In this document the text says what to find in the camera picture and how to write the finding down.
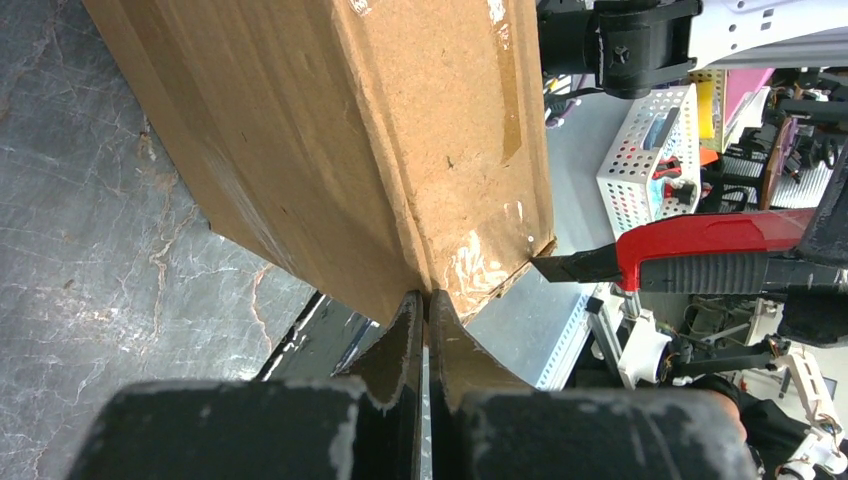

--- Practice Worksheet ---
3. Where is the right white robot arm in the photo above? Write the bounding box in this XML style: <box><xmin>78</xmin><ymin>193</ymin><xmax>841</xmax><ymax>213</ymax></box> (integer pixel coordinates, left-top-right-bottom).
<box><xmin>538</xmin><ymin>1</ymin><xmax>847</xmax><ymax>348</ymax></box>

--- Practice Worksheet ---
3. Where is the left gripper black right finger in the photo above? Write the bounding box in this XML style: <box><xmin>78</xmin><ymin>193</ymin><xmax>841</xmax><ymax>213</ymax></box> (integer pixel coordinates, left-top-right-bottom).
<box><xmin>429</xmin><ymin>290</ymin><xmax>757</xmax><ymax>479</ymax></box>

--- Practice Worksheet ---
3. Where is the red box cutter knife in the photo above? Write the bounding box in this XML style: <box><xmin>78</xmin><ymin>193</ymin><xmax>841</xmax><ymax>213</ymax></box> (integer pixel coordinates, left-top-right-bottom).
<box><xmin>531</xmin><ymin>209</ymin><xmax>814</xmax><ymax>295</ymax></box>

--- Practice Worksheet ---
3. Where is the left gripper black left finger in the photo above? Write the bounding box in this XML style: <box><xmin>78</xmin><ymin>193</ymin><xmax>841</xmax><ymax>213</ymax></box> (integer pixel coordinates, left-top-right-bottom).
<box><xmin>69</xmin><ymin>292</ymin><xmax>424</xmax><ymax>479</ymax></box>

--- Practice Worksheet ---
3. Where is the brown cardboard box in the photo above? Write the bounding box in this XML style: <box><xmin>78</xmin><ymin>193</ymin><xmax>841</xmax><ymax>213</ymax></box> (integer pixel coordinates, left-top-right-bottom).
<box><xmin>85</xmin><ymin>1</ymin><xmax>555</xmax><ymax>325</ymax></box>

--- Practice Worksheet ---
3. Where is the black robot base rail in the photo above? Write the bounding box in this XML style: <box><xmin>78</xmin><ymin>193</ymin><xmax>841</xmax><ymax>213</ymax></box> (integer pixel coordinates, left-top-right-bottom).
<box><xmin>254</xmin><ymin>291</ymin><xmax>384</xmax><ymax>381</ymax></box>

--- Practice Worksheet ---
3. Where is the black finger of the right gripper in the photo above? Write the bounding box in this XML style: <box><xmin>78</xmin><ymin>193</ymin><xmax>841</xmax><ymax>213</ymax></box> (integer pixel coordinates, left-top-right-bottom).
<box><xmin>778</xmin><ymin>150</ymin><xmax>847</xmax><ymax>348</ymax></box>

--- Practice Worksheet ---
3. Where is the perforated white metal box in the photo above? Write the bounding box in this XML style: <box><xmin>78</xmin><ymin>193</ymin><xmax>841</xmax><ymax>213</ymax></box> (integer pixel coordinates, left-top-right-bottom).
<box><xmin>596</xmin><ymin>85</ymin><xmax>701</xmax><ymax>238</ymax></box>

